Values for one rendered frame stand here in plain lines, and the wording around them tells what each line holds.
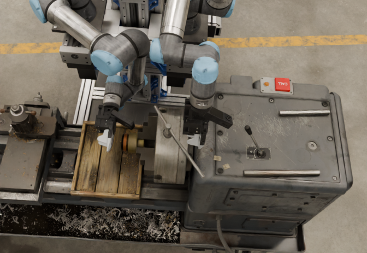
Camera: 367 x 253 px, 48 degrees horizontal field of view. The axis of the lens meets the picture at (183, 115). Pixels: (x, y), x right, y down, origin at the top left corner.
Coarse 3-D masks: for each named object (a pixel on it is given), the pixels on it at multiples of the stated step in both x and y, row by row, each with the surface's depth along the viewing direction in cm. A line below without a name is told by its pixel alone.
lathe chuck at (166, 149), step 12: (168, 108) 172; (168, 120) 164; (156, 132) 161; (156, 144) 159; (168, 144) 160; (156, 156) 160; (168, 156) 160; (156, 168) 162; (168, 168) 162; (156, 180) 168; (168, 180) 167
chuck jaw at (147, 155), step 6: (138, 150) 171; (144, 150) 171; (150, 150) 171; (138, 156) 172; (144, 156) 169; (150, 156) 169; (144, 162) 170; (150, 162) 168; (144, 168) 166; (150, 168) 166; (144, 174) 168; (150, 174) 168
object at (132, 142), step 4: (124, 136) 172; (128, 136) 173; (132, 136) 172; (136, 136) 171; (124, 140) 171; (128, 140) 171; (132, 140) 171; (136, 140) 170; (140, 140) 172; (144, 140) 177; (124, 144) 171; (128, 144) 171; (132, 144) 171; (136, 144) 170; (140, 144) 172; (144, 144) 178; (124, 148) 172; (128, 148) 171; (132, 148) 171; (136, 148) 171; (128, 152) 174; (132, 152) 174
